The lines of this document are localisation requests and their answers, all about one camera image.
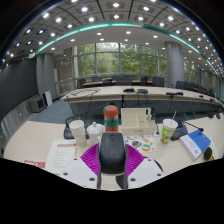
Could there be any cream desk organizer box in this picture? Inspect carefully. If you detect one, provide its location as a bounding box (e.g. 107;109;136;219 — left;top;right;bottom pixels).
120;107;158;137

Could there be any black gooseneck desk microphone unit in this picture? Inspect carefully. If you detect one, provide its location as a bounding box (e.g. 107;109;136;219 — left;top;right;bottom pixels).
170;119;205;141
63;103;108;140

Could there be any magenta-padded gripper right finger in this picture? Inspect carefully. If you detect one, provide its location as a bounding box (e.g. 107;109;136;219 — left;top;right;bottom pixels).
122;143;164;190

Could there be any white lidded mug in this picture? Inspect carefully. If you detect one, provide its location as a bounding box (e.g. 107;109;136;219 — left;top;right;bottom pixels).
86;121;105;146

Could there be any long beige conference table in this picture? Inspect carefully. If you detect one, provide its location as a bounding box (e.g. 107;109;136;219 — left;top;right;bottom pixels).
59;85;224;108

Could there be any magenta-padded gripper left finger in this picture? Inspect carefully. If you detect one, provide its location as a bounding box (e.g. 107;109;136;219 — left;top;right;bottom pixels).
60;143;102;190

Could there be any black computer mouse silver edge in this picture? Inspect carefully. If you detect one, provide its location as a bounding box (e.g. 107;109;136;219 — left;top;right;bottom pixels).
97;131;129;175

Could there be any black handheld microphone yellow band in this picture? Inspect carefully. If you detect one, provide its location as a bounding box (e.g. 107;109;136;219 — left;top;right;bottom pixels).
203;145;218;163

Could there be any red bottle green band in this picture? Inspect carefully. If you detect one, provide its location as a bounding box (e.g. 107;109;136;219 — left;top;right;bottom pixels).
102;104;120;134

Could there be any stack of white paper cups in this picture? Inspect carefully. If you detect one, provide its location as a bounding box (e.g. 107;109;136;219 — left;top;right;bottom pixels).
68;119;88;148

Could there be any green white paper cup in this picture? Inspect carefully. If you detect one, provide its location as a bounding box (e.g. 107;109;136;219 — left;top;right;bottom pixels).
159;118;179;145

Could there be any group of ceiling lights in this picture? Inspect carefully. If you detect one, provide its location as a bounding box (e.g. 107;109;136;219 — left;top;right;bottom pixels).
4;0;223;69

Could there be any group of dark office chairs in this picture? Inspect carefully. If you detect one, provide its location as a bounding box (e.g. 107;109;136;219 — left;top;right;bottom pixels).
77;74;218;99

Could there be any white printed booklet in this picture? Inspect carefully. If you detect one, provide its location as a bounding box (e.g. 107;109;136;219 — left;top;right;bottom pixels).
44;139;78;176

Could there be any colourful sticker sheet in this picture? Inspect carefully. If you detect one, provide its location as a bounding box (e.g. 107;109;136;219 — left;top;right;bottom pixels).
123;134;158;154

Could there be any blue white book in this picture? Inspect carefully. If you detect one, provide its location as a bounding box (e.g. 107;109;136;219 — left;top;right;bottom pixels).
179;128;212;161

